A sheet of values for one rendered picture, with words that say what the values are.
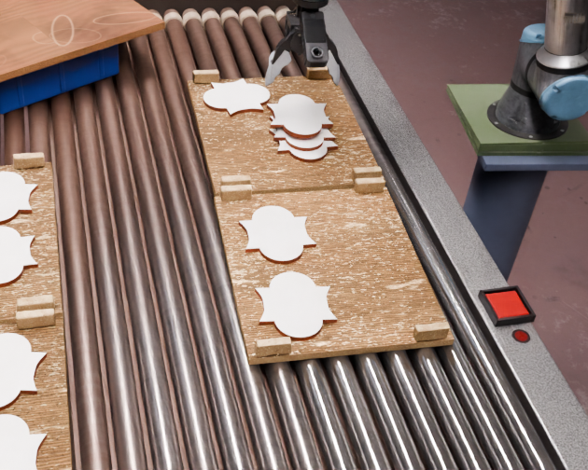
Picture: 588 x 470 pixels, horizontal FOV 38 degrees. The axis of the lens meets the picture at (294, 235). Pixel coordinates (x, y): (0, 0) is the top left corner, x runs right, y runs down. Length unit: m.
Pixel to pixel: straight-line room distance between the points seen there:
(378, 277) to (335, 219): 0.17
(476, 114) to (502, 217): 0.27
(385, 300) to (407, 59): 2.72
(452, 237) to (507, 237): 0.56
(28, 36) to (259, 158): 0.57
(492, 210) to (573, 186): 1.41
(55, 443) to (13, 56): 0.90
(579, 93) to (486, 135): 0.26
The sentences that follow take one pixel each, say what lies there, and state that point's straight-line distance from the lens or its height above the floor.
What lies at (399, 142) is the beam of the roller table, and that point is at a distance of 1.92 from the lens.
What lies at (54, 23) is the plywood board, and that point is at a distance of 2.01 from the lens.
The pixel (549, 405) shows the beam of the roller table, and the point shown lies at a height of 0.92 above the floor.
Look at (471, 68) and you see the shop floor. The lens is 4.17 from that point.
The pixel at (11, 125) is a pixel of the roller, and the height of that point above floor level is 0.92.
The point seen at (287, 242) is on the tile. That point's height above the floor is 0.95.
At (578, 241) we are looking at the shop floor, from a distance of 3.30.
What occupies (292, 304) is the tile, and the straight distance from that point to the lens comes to 1.46.
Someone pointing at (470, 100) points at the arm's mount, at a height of 0.89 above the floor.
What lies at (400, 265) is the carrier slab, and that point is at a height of 0.94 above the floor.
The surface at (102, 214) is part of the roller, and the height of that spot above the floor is 0.92.
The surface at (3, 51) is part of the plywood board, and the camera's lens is 1.92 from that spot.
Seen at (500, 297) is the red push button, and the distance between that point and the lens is 1.58.
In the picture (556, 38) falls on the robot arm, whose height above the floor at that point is 1.19.
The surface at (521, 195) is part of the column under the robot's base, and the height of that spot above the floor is 0.74.
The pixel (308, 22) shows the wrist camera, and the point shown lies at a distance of 1.72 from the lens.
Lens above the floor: 1.99
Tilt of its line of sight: 41 degrees down
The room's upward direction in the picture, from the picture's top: 7 degrees clockwise
